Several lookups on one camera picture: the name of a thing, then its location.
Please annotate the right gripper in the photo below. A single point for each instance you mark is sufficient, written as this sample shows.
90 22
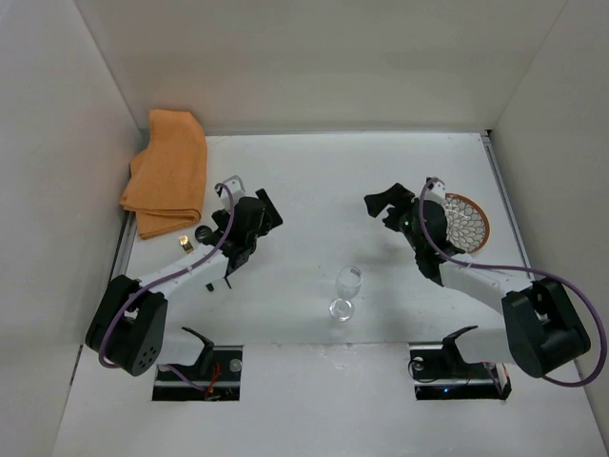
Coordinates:
393 212

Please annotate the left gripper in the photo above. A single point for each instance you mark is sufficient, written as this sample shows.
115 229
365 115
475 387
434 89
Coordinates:
267 210

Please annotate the floral patterned plate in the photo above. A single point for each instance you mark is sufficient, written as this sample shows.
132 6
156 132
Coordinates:
468 227

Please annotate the clear wine glass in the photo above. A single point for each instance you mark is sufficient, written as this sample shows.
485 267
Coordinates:
347 287

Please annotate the gold fork dark handle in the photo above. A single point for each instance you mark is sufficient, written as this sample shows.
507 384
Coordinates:
185 244

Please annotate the orange cloth placemat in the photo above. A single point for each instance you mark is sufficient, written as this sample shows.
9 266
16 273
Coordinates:
167 185

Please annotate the black spoon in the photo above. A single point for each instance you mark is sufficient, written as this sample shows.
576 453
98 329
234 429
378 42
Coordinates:
204 235

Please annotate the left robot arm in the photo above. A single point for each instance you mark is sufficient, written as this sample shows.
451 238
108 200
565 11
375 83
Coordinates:
128 330

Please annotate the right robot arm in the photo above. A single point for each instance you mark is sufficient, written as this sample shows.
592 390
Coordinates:
543 330

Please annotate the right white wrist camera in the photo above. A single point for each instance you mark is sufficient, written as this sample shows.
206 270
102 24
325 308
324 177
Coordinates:
434 190

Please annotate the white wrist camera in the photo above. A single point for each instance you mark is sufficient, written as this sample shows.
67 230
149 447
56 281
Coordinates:
434 190
234 184

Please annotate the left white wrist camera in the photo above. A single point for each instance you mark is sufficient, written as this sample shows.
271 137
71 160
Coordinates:
234 184

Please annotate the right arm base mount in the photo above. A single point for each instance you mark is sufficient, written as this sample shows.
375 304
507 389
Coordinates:
439 373

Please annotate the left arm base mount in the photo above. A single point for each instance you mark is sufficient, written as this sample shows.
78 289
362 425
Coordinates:
218 380

